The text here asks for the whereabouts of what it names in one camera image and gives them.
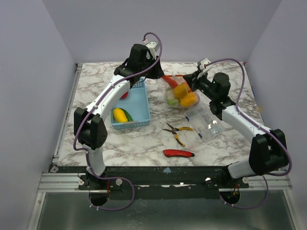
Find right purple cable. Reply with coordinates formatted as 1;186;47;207
205;58;293;209

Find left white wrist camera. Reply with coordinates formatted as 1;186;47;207
142;39;160;60

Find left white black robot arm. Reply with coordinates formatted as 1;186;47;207
73;40;163;189

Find green toy cucumber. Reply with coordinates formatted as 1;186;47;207
124;111;133;122

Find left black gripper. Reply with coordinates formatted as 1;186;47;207
139;56;164;80

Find orange toy carrot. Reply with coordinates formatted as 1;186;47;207
162;75;178;89

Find yellow toy bell pepper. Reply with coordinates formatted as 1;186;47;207
180;92;198;107

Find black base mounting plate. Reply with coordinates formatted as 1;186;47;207
49;165;248;200

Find red toy apple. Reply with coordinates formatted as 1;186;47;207
120;92;129;100

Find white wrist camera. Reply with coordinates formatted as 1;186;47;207
142;39;160;60
197;57;211;79

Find purple cable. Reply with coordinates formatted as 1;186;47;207
73;32;163;211
205;58;293;209

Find purple toy onion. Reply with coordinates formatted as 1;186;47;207
194;93;200;105

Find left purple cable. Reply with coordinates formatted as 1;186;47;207
73;32;163;211

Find light blue plastic basket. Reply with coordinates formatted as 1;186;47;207
110;77;151;130

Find yellow handled pliers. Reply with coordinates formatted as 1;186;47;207
163;123;194;147

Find red utility knife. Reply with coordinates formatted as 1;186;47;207
163;149;195;158

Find orange toy citrus fruit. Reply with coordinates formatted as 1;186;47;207
173;83;190;99

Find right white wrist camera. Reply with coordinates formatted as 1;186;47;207
197;57;211;79

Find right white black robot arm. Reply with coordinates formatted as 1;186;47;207
183;72;289;188

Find clear orange-zip bag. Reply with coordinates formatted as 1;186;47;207
162;75;200;108

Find clear plastic screw box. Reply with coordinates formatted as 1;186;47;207
185;103;225;142

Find yellow toy lemon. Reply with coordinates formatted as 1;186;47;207
113;108;128;123

